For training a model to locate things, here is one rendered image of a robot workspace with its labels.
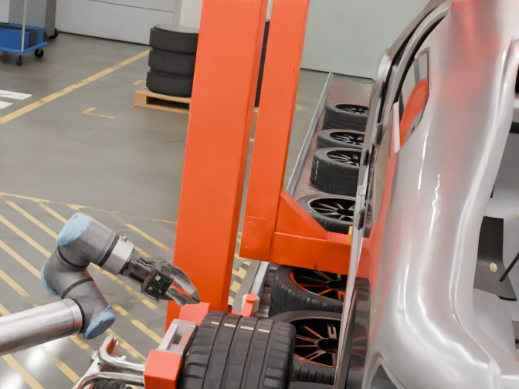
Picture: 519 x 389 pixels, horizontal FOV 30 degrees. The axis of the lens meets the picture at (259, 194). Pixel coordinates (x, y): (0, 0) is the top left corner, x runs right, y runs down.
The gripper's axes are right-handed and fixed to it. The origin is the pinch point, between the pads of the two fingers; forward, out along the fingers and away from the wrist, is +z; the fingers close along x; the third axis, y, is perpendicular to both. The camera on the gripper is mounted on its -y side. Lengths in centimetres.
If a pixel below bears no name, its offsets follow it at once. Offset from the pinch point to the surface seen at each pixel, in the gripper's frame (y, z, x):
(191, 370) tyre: 23.3, 3.6, -8.2
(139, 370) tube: 0.4, -1.7, -23.8
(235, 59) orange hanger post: -33, -20, 53
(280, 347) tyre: 16.6, 20.1, 5.2
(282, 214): -225, 63, -11
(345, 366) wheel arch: -23, 52, -2
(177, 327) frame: -2.3, 0.8, -9.9
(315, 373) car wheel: -111, 81, -36
